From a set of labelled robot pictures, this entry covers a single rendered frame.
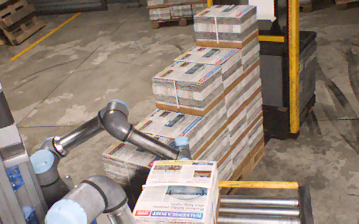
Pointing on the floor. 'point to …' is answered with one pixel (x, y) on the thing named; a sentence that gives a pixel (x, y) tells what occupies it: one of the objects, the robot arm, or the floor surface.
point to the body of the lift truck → (306, 80)
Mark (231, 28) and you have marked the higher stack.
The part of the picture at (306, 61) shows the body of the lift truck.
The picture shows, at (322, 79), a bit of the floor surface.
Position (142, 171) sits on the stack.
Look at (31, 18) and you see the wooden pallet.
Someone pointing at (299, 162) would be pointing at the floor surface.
